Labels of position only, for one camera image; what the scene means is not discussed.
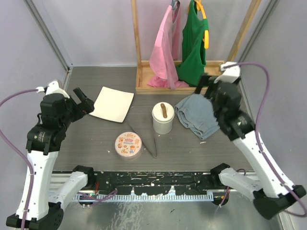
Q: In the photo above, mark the tall white cylinder container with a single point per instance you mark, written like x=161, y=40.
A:
x=162, y=127

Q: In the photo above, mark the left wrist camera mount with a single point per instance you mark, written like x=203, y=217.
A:
x=52, y=87

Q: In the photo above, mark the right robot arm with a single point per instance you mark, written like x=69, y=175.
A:
x=273, y=192

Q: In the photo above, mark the grey clothes hanger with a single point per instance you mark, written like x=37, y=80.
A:
x=174, y=4

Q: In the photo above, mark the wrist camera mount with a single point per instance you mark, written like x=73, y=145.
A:
x=52, y=87
x=230, y=72

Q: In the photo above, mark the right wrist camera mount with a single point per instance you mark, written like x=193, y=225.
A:
x=230, y=72

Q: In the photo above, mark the blue denim shorts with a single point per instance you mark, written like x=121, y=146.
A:
x=195, y=112

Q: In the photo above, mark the green hanging tank top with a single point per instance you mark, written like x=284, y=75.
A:
x=193, y=55

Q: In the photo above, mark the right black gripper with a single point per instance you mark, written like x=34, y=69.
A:
x=205, y=80

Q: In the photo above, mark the wooden clothes rack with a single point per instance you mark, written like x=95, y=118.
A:
x=179, y=56

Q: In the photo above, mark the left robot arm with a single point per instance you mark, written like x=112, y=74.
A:
x=37, y=209

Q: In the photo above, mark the metal lid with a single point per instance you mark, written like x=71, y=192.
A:
x=128, y=140

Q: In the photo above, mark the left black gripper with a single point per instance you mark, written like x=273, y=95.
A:
x=83, y=107

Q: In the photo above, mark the metal tongs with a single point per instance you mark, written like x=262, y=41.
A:
x=147, y=135

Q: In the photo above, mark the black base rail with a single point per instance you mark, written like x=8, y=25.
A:
x=153, y=183

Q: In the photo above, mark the white lid with brown strap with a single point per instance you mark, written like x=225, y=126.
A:
x=163, y=112

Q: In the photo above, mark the yellow clothes hanger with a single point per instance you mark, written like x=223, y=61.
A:
x=198, y=17

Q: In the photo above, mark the pink hanging shirt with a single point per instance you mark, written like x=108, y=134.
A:
x=166, y=52

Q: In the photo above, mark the white square plate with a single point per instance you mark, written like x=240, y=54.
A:
x=112, y=105

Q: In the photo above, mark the pink metal bowl container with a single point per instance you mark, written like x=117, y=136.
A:
x=125, y=154

